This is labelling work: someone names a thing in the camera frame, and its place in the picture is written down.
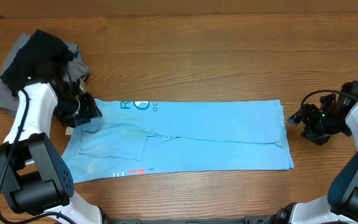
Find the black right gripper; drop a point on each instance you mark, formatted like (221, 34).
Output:
(306, 117)

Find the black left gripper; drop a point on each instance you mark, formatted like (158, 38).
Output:
(91, 111)

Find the light blue printed t-shirt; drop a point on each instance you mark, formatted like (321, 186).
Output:
(151, 137)

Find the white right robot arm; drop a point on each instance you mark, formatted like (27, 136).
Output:
(340, 205)

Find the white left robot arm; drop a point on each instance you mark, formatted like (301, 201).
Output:
(34, 178)

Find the black folded garment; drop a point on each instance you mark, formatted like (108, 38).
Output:
(40, 47)

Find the grey folded garment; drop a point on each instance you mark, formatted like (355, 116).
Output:
(74, 70)

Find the black table edge rail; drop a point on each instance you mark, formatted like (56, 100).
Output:
(259, 219)

